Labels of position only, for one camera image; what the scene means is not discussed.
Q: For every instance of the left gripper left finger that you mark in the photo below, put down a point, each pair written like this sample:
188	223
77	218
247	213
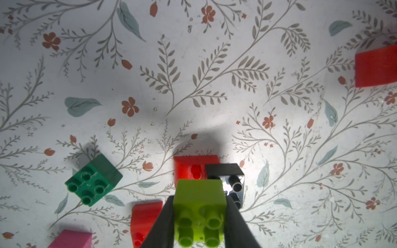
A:
162	233

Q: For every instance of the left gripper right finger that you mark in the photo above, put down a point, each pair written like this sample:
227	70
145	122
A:
236	231

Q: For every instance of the red lego brick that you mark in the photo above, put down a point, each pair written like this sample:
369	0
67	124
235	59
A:
376	67
143	217
192	167

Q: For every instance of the lime green lego brick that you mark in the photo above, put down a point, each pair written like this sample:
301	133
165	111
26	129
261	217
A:
199	212

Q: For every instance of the black lego brick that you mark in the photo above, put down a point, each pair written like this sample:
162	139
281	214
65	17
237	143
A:
233	180

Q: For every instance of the dark green lego brick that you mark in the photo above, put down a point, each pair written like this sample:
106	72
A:
94	181

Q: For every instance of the magenta lego brick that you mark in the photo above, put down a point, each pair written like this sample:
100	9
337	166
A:
72	239

